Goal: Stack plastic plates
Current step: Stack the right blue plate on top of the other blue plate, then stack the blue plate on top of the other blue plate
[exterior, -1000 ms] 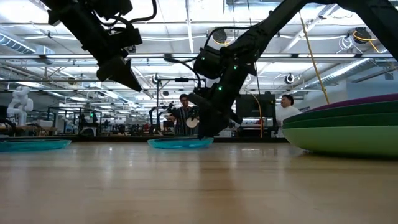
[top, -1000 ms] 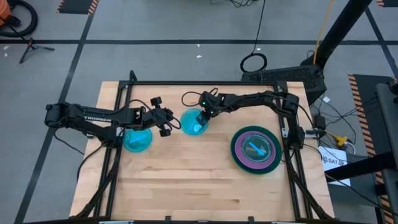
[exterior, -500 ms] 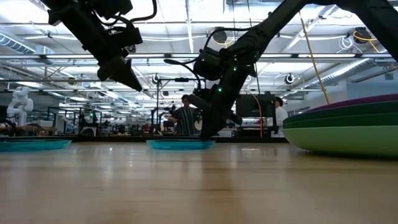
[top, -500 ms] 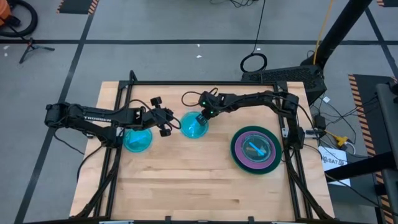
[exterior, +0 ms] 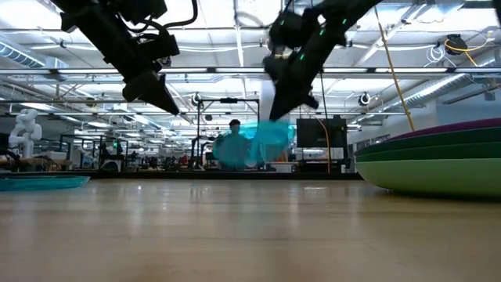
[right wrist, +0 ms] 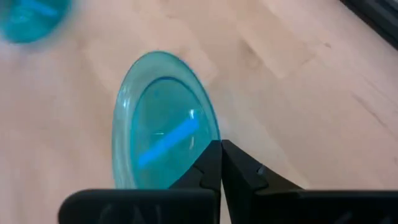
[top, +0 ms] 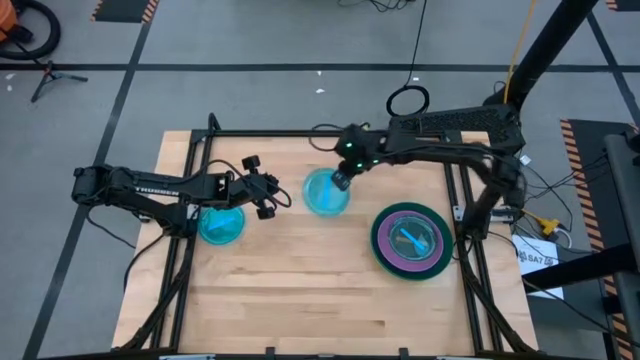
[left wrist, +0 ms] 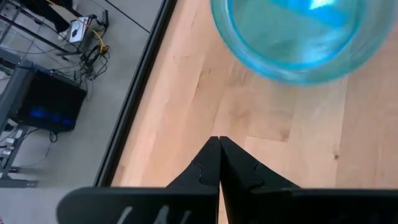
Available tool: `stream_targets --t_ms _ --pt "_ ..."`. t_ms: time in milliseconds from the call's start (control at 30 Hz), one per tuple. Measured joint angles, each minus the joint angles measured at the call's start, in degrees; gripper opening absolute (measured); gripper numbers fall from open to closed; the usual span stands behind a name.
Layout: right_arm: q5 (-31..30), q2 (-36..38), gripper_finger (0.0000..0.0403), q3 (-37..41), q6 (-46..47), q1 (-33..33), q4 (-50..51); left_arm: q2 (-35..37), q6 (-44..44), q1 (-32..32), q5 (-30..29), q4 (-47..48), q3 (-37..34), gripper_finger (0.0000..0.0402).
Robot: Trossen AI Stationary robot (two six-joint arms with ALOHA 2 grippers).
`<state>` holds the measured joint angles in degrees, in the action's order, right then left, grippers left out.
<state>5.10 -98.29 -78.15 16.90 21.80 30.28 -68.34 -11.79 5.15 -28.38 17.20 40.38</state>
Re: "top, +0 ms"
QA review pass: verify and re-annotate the black hanging cable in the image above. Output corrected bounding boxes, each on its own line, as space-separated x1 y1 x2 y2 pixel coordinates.
385 0 431 119

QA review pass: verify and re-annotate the yellow plug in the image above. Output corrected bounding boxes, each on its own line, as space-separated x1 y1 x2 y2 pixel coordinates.
537 217 562 239

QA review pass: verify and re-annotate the black aluminium table frame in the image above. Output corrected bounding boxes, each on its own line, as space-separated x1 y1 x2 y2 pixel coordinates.
117 112 539 360

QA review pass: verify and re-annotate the black vacuum hose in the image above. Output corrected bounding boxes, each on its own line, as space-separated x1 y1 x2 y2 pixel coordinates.
0 0 62 62

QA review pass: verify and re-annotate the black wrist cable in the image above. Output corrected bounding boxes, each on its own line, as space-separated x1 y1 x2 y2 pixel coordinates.
197 158 294 210
308 123 347 153

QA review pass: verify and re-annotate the black plastic plate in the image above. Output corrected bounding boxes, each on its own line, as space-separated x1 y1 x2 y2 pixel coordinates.
372 204 450 277

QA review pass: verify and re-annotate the black camera stand pole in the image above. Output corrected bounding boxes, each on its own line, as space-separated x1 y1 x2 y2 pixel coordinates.
482 0 599 114

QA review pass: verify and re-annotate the orange vacuum cleaner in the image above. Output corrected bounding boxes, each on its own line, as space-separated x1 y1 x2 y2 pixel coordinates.
0 0 19 44

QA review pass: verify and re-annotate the hazard striped floor mat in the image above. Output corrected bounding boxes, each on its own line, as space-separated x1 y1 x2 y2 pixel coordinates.
91 0 160 25

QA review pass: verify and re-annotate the purple plastic plate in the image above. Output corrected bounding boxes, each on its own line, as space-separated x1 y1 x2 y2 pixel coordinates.
376 209 445 274

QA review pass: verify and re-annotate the yellow hanging cable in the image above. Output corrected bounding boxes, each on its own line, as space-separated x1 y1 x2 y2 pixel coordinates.
502 0 539 104

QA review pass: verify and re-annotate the white paper sheet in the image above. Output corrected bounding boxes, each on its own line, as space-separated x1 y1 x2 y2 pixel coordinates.
510 235 566 301

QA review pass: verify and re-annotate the hazard striped black platform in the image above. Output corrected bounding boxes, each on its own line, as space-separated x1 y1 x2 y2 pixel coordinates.
559 118 640 360

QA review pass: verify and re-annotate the black cabinet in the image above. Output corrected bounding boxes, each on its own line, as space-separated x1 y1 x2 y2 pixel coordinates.
603 132 640 261

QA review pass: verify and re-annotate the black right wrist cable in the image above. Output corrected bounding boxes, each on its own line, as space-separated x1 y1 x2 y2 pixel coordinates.
308 123 347 153

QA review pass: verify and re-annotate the black crossbeam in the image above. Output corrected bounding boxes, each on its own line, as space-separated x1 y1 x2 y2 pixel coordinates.
522 242 640 296

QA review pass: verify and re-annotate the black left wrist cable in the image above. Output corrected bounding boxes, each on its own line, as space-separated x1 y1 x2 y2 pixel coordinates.
197 158 294 210

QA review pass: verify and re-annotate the black tripod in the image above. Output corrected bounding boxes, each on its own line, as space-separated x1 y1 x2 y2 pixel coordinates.
29 59 90 105

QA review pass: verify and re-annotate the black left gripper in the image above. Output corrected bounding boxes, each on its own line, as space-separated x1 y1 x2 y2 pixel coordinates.
227 155 281 222

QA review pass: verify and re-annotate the dark green plastic plate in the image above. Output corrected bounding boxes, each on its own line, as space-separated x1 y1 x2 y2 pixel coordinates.
369 201 455 282

